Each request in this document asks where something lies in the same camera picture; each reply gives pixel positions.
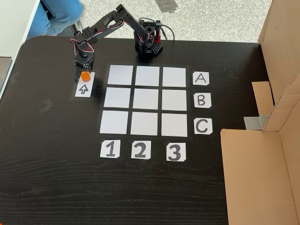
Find black cable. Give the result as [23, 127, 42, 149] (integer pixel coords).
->
[138, 18, 175, 41]

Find paper sheet number 1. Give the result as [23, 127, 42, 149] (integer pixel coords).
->
[100, 140, 121, 159]

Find white desk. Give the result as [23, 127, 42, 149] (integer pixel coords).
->
[0, 0, 43, 99]

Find paper sheet letter B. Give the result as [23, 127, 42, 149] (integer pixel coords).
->
[193, 92, 212, 108]

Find paper sheet letter C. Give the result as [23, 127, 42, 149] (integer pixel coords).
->
[194, 118, 213, 135]

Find white arrow paper sheet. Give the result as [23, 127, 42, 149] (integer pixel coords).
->
[75, 71, 96, 98]

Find brown cardboard panel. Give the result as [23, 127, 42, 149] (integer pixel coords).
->
[220, 70, 300, 225]
[251, 0, 300, 118]

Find white nine-square grid sheet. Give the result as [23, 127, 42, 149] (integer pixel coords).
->
[98, 63, 191, 139]

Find grey floor tape patch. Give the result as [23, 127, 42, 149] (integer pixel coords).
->
[155, 0, 181, 14]

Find paper sheet letter A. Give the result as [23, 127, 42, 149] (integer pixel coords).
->
[192, 72, 210, 86]

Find paper sheet number 3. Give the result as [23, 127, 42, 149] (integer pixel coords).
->
[166, 142, 187, 162]

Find red and black clamp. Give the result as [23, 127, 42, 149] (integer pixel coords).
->
[152, 20, 163, 45]

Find paper sheet number 2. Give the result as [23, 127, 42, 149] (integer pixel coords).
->
[131, 140, 152, 159]

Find person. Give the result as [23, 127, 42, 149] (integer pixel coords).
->
[27, 0, 83, 39]

